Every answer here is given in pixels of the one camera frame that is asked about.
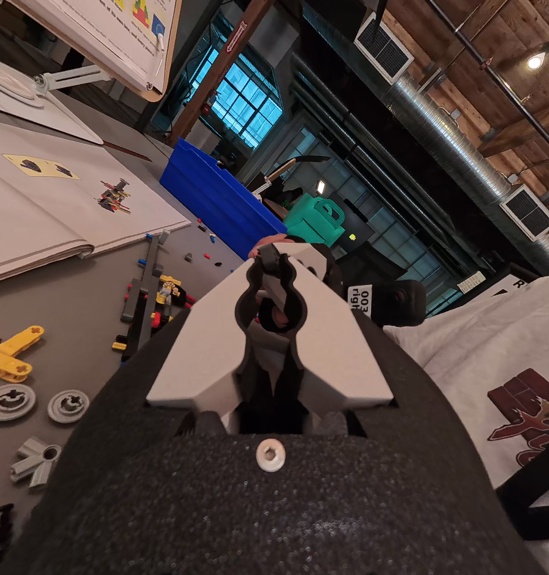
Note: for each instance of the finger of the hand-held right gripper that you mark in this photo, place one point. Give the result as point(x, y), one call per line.
point(306, 258)
point(276, 294)

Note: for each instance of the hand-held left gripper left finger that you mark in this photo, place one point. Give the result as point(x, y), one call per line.
point(193, 355)

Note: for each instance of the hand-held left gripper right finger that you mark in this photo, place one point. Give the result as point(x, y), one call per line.
point(346, 355)

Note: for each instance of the grey lego beam assembly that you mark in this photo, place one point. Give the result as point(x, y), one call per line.
point(144, 292)

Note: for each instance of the lego instruction booklet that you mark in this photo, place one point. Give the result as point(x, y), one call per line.
point(54, 211)

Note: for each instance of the grey lego wheel hub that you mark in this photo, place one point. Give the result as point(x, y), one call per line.
point(10, 401)
point(68, 406)

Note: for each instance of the yellow lego axle connector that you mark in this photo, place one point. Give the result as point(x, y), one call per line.
point(7, 364)

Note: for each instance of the person's right hand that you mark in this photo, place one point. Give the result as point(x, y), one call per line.
point(265, 242)

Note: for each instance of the teal plastic container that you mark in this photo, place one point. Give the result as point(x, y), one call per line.
point(310, 220)

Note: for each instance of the blue storage bin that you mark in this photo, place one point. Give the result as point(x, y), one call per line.
point(211, 193)

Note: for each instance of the white vent panel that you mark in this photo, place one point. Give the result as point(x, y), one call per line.
point(382, 47)
point(528, 212)

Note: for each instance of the yellow angled technic beams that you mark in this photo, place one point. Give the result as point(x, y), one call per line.
point(20, 341)

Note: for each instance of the pile of black grey beams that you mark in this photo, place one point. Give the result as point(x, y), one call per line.
point(34, 462)

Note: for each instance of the ceiling spot lamp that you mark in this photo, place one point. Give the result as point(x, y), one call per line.
point(536, 60)

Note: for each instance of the white desk stand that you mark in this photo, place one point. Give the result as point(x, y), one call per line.
point(72, 78)

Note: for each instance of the silver ventilation duct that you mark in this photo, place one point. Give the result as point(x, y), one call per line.
point(445, 134)

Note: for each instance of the wooden post red sign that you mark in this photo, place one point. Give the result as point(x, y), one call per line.
point(211, 76)

